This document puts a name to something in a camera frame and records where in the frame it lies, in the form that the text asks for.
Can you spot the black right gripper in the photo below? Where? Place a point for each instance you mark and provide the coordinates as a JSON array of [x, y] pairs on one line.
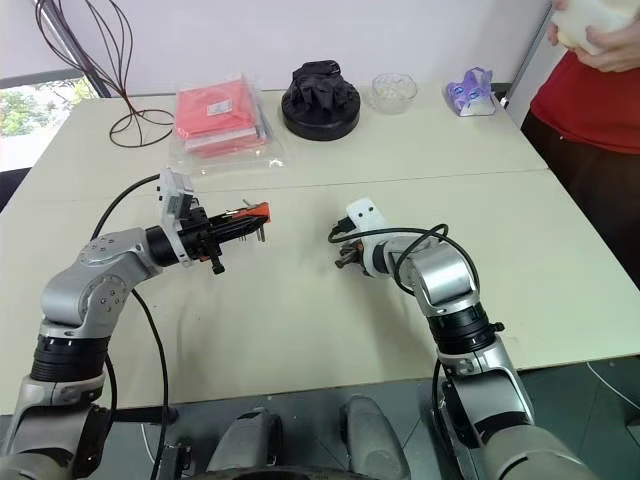
[[344, 231]]

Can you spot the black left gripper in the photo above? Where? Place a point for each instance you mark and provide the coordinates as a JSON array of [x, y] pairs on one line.
[[197, 240]]

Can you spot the orange black hex key holder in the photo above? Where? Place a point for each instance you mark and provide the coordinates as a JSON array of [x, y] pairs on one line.
[[259, 210]]

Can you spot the white soft bundle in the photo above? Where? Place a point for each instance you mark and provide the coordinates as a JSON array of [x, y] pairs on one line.
[[590, 17]]

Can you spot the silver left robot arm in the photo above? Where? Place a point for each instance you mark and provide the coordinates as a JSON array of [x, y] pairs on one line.
[[100, 260]]

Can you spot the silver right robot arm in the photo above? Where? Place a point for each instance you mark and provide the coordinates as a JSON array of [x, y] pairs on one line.
[[445, 280]]

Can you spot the person's right hand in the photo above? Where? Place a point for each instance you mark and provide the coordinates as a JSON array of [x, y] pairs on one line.
[[554, 30]]

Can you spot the person's left hand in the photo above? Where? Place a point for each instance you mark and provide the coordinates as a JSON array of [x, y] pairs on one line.
[[612, 52]]

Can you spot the clear bag of red packets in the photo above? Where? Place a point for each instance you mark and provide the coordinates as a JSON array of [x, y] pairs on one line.
[[215, 110]]

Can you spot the black round bowl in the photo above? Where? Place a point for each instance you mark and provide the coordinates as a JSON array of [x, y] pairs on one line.
[[320, 128]]

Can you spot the black crumpled cloth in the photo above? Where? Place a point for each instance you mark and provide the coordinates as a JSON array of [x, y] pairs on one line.
[[320, 85]]

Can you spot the clear glass bowl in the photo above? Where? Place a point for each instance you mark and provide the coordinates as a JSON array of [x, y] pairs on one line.
[[395, 93]]

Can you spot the grey rounded shape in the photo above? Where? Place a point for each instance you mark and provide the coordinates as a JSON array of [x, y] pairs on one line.
[[372, 440], [245, 440]]

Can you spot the purple white package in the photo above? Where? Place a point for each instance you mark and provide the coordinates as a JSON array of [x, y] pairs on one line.
[[470, 95]]

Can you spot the black bar under table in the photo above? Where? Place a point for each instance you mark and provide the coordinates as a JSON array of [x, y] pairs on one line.
[[145, 415]]

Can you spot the person in red shirt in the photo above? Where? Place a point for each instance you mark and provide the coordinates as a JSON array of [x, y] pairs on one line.
[[590, 110]]

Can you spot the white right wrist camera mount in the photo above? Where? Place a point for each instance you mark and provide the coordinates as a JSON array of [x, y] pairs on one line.
[[367, 220]]

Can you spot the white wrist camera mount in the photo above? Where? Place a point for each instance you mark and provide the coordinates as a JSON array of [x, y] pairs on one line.
[[172, 200], [367, 220]]

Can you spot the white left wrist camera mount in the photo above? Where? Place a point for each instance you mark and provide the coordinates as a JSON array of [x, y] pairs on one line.
[[172, 200]]

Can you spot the window with grey frame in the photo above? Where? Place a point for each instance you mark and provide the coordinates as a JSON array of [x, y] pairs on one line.
[[30, 107]]

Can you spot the grey metal post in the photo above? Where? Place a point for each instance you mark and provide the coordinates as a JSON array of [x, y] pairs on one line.
[[530, 50]]

